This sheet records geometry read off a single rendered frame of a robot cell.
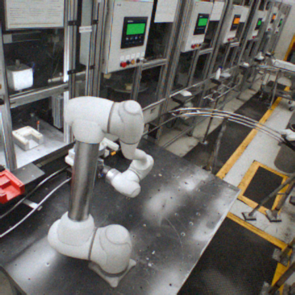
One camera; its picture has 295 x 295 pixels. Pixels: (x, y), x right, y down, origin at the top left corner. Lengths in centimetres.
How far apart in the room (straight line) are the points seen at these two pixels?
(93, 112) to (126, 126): 14
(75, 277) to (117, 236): 33
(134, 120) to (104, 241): 56
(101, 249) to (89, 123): 57
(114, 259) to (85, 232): 18
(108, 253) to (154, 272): 33
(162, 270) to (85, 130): 85
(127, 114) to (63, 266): 85
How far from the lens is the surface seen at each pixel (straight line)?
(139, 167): 151
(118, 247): 122
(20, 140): 175
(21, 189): 146
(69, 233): 125
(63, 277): 144
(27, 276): 146
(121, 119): 101
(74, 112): 105
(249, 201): 320
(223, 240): 266
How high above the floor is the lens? 194
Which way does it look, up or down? 33 degrees down
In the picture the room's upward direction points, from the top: 12 degrees clockwise
